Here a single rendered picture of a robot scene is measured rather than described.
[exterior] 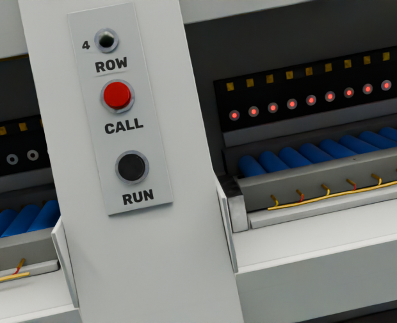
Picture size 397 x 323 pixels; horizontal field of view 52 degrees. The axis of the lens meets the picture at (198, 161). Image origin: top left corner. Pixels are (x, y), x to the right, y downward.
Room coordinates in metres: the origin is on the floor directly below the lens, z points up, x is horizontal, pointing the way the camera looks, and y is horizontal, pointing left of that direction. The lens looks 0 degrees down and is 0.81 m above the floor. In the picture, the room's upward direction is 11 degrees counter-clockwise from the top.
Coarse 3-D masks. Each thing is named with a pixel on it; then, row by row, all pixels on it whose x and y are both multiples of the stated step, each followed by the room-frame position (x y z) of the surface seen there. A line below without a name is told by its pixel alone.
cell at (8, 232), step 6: (30, 204) 0.37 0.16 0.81; (24, 210) 0.36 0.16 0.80; (30, 210) 0.36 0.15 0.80; (36, 210) 0.37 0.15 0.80; (18, 216) 0.35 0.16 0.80; (24, 216) 0.35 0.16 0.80; (30, 216) 0.35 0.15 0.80; (36, 216) 0.36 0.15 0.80; (12, 222) 0.34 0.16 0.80; (18, 222) 0.33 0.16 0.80; (24, 222) 0.34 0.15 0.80; (30, 222) 0.34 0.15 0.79; (12, 228) 0.32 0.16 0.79; (18, 228) 0.33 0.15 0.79; (24, 228) 0.33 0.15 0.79; (6, 234) 0.31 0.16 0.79; (12, 234) 0.31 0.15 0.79; (18, 234) 0.32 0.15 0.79
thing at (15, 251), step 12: (48, 228) 0.30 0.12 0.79; (0, 240) 0.29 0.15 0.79; (12, 240) 0.29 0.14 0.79; (24, 240) 0.29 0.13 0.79; (36, 240) 0.28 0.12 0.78; (48, 240) 0.29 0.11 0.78; (0, 252) 0.28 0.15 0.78; (12, 252) 0.28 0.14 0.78; (24, 252) 0.29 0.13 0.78; (36, 252) 0.29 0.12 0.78; (48, 252) 0.29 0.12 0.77; (0, 264) 0.29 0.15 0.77; (12, 264) 0.29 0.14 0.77; (24, 264) 0.29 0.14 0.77; (12, 276) 0.27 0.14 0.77
